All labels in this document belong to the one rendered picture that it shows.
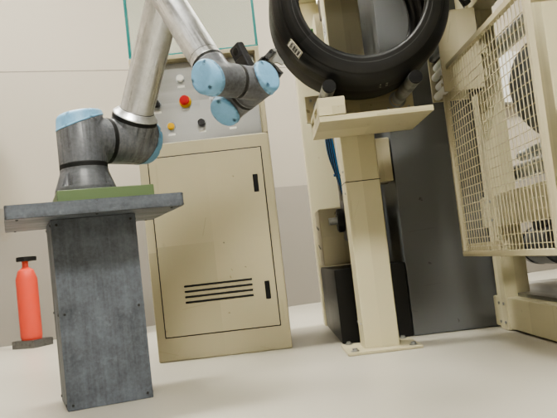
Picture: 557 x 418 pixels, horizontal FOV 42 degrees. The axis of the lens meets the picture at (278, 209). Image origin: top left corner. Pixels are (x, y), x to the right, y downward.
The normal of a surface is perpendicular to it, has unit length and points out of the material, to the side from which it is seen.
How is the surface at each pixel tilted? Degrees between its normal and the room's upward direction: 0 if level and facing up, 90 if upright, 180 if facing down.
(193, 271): 90
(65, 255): 90
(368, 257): 90
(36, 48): 90
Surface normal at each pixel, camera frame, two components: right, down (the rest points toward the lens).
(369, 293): 0.01, -0.07
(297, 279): 0.35, -0.10
